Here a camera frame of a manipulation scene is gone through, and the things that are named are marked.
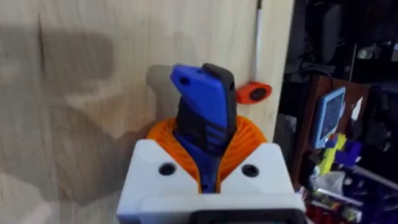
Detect white orange right gripper left finger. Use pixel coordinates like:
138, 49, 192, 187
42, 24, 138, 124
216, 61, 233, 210
116, 117, 201, 218

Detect white orange right gripper right finger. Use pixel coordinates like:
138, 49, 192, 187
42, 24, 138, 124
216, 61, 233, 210
216, 114, 295, 195

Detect blue electric screwdriver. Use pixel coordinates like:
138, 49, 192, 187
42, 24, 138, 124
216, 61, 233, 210
169, 63, 238, 194

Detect brown wooden box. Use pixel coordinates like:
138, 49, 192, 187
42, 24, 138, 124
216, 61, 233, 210
291, 74, 371, 189

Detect heap of small items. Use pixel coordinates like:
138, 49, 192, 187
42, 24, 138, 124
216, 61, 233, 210
300, 170, 398, 224

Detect yellow purple toy blocks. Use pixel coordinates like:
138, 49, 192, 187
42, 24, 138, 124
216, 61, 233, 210
317, 133, 363, 175

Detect orange black small tool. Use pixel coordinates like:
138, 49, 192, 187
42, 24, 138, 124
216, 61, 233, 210
235, 81, 273, 105

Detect blue framed screen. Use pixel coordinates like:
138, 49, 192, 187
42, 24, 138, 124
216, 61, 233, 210
312, 86, 347, 150

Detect white thin rod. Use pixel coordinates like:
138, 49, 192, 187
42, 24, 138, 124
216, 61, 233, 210
252, 0, 264, 82

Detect black chair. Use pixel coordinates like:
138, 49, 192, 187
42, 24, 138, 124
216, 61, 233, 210
319, 2, 344, 65

